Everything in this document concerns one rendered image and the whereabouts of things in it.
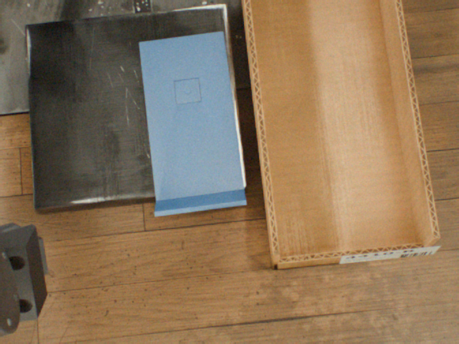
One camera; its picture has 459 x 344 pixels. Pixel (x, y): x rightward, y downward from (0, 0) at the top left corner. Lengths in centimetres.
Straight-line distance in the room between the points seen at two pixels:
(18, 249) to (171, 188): 24
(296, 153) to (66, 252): 20
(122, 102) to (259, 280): 18
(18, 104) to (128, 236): 15
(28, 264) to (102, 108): 27
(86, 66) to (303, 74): 18
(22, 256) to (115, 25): 32
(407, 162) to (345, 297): 12
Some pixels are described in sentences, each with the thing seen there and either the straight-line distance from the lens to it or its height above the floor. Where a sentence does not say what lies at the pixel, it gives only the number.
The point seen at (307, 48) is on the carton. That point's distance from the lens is 77.
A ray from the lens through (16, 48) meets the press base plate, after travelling 80.
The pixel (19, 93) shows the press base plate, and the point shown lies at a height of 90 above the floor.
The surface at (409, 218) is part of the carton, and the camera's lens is 73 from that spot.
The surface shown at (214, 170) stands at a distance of 71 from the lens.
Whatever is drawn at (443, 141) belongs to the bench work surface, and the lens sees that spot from 76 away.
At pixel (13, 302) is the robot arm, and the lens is 48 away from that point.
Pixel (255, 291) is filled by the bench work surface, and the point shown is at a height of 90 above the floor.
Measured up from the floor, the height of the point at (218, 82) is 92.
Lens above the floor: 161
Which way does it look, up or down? 75 degrees down
